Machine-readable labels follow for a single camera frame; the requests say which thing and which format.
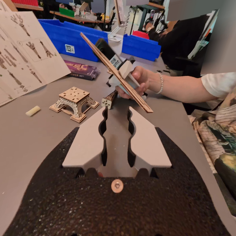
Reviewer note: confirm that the tagged blue storage bin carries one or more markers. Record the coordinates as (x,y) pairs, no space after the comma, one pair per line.
(83,42)

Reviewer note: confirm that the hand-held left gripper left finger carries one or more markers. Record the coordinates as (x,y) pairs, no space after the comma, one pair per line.
(84,147)

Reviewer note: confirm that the wooden tower spire model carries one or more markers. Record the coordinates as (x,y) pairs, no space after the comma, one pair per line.
(107,103)

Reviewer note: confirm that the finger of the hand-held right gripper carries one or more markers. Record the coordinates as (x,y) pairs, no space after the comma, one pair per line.
(127,69)
(115,82)

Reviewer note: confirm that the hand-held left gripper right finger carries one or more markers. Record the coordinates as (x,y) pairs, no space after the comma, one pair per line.
(151,147)

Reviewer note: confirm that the wooden workbench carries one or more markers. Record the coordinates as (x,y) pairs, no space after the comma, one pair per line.
(77,18)

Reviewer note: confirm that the paper instruction sheet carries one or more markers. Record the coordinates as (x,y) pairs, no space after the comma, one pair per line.
(27,55)

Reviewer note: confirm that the purple puzzle box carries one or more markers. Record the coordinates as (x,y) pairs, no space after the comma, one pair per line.
(83,69)

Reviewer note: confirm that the person's right hand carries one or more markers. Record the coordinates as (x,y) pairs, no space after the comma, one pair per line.
(147,79)

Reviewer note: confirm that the pale wax stick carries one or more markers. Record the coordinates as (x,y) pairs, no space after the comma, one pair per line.
(33,111)

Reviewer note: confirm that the wooden parts sheet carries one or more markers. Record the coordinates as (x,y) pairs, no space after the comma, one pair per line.
(140,98)

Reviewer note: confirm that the grey desk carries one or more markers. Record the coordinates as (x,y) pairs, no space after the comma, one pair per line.
(36,147)

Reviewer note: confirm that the wooden tower base model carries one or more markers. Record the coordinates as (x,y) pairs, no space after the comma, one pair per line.
(73,94)

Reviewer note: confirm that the green storage bin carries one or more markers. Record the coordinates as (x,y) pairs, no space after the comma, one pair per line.
(66,12)

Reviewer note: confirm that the red storage bin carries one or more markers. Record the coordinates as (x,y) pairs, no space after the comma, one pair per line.
(141,34)
(25,2)

